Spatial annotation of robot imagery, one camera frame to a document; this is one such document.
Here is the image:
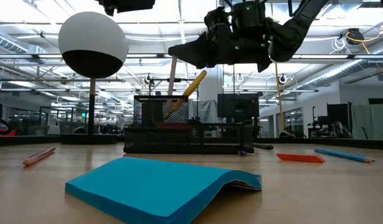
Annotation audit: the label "orange eraser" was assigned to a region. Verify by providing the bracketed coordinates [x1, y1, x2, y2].
[276, 152, 325, 164]

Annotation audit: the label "blue pencil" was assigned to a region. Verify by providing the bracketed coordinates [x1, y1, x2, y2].
[313, 147, 376, 164]

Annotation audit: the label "black mesh desk organizer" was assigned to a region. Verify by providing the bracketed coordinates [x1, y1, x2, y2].
[123, 95, 255, 155]

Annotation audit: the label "natural wood pencil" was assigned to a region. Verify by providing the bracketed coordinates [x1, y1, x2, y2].
[167, 55, 179, 96]

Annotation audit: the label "yellow cable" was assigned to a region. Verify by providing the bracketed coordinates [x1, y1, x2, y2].
[273, 60, 287, 134]

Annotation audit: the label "blue sticky note pad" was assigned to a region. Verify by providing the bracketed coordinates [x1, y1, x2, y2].
[65, 156, 263, 224]

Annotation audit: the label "red pencil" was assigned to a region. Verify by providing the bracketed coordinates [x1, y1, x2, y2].
[22, 147, 57, 167]

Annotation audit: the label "white globe lamp black base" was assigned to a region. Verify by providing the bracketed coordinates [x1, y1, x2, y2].
[58, 11, 129, 145]

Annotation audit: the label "black pen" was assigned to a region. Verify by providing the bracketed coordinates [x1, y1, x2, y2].
[252, 142, 275, 151]

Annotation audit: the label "yellow handled scissors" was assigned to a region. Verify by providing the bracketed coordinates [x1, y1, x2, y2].
[164, 70, 208, 122]

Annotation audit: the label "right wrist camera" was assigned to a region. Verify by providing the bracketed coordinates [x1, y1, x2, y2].
[205, 6, 234, 32]

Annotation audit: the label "black monitor screen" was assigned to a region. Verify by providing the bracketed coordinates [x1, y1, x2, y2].
[217, 93, 260, 118]

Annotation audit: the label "grey draped cloth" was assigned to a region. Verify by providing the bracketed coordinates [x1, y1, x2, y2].
[197, 99, 217, 124]

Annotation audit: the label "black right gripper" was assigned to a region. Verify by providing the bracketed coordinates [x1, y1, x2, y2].
[168, 23, 273, 73]

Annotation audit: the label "black table frame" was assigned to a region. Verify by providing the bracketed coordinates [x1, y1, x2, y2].
[0, 133, 383, 151]

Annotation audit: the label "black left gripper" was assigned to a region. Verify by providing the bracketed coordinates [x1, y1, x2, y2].
[96, 0, 156, 17]

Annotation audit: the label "black ceiling cable reel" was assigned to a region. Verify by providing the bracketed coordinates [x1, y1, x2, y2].
[346, 27, 365, 46]

